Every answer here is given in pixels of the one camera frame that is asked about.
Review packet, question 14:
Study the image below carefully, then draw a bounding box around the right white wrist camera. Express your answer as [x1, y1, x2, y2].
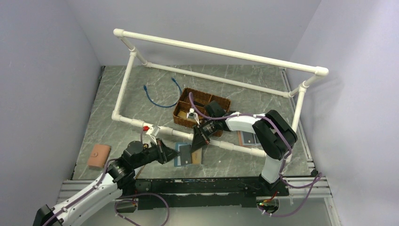
[186, 108, 200, 124]

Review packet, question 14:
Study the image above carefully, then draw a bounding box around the blue ethernet cable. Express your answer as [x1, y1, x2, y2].
[143, 77, 183, 109]

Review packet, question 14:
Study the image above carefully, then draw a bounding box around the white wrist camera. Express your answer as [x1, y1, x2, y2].
[186, 108, 200, 124]
[142, 125, 160, 144]

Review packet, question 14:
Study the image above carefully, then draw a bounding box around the grey credit card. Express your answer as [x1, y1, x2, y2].
[179, 145, 192, 166]

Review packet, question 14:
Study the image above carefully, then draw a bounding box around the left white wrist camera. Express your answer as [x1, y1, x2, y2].
[142, 125, 160, 144]

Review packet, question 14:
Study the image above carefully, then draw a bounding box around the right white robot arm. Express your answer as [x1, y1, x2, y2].
[191, 101, 298, 195]

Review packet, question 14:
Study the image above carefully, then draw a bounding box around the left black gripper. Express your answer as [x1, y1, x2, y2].
[132, 137, 180, 169]

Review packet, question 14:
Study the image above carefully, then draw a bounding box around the blue card holder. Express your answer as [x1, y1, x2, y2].
[174, 142, 202, 167]

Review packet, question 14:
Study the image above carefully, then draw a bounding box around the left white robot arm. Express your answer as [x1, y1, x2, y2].
[33, 138, 180, 226]

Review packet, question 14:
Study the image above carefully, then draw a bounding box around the gold credit card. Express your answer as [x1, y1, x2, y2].
[191, 148, 202, 165]

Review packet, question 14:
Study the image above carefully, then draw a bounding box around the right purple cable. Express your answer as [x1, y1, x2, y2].
[188, 91, 323, 218]

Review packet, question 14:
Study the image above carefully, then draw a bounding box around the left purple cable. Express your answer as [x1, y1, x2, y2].
[40, 157, 119, 226]

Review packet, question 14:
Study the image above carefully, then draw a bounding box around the purple cable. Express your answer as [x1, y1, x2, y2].
[188, 91, 323, 218]
[40, 157, 119, 226]

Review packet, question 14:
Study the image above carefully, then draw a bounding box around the brown wicker divided basket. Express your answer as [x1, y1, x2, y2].
[173, 88, 231, 129]

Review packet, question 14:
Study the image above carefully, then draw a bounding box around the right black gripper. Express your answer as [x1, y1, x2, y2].
[190, 118, 218, 153]

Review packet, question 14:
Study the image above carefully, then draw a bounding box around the white PVC pipe frame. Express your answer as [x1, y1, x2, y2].
[112, 28, 329, 159]

